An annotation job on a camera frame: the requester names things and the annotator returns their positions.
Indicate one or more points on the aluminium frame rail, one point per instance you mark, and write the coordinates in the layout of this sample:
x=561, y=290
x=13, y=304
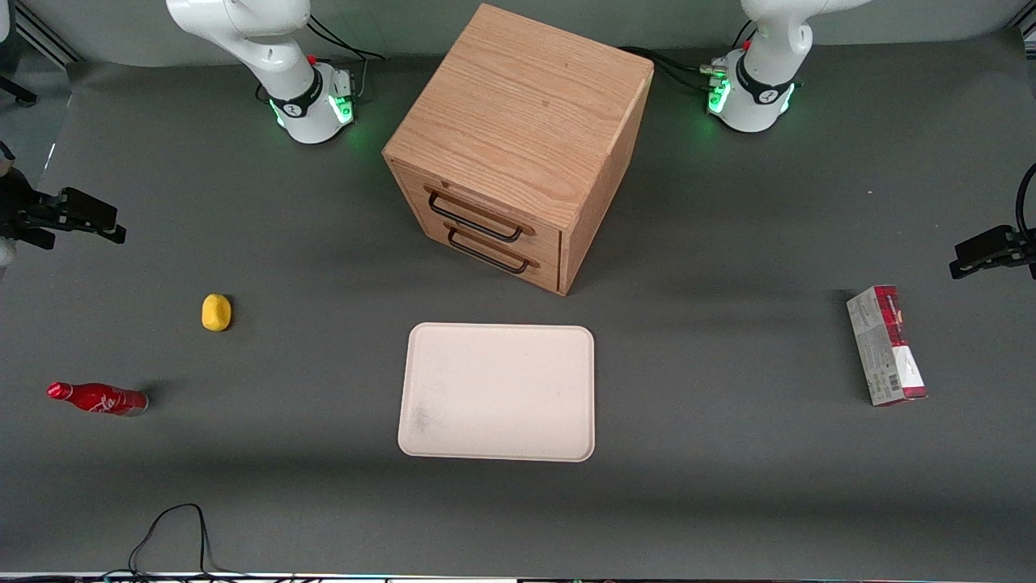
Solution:
x=47, y=36

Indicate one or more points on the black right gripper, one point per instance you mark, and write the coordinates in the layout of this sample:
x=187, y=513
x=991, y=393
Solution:
x=18, y=212

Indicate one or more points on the wooden drawer front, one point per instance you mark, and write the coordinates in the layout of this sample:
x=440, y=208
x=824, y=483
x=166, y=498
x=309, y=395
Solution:
x=546, y=274
x=544, y=241

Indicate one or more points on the red and grey carton box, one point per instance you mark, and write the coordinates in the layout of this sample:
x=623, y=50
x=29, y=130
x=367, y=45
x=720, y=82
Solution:
x=889, y=348

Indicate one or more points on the cream plastic tray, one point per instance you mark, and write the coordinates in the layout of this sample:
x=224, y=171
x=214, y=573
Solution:
x=498, y=393

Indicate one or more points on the yellow lemon-shaped object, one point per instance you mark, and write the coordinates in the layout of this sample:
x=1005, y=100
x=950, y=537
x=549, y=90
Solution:
x=216, y=312

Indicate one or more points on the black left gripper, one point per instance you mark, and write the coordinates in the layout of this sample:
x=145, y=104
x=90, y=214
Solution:
x=1021, y=245

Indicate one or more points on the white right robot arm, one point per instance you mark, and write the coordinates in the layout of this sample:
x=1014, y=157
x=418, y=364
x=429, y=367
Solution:
x=301, y=113

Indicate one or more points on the red coke bottle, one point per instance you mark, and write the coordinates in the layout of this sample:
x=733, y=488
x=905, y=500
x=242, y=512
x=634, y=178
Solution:
x=101, y=399

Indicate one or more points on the oak wooden drawer cabinet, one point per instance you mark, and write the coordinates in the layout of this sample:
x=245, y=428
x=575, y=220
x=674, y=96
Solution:
x=518, y=97

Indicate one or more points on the black stand foot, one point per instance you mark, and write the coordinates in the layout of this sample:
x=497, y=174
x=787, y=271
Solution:
x=20, y=93

